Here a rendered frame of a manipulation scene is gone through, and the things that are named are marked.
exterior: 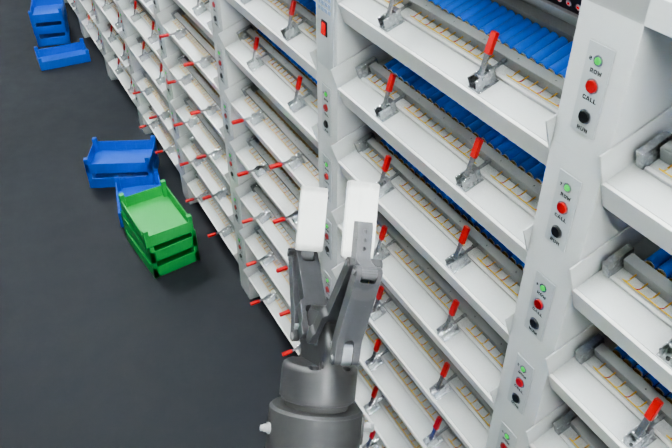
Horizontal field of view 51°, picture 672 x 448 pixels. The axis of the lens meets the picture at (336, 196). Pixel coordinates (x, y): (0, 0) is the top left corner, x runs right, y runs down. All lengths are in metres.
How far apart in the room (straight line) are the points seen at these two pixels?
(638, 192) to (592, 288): 0.19
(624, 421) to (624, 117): 0.48
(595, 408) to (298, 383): 0.61
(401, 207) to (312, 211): 0.72
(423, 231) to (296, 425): 0.80
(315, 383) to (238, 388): 1.84
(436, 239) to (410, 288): 0.20
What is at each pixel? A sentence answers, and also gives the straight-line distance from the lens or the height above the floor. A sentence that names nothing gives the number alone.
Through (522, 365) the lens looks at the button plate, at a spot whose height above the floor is 1.03.
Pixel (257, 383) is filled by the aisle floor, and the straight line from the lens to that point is 2.52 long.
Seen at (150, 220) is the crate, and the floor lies 0.16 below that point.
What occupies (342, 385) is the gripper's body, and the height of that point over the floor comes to 1.43.
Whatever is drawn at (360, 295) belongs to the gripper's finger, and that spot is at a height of 1.53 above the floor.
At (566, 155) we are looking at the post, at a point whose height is 1.44.
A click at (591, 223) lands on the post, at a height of 1.37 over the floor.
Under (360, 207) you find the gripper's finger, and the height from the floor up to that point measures 1.58.
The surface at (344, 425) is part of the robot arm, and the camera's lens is 0.69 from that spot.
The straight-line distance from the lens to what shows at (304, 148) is 1.93.
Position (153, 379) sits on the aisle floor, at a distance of 2.60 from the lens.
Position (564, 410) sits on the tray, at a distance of 1.35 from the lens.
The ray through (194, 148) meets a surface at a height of 0.32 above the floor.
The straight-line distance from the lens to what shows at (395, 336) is 1.72.
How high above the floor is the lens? 1.96
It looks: 37 degrees down
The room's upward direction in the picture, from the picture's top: straight up
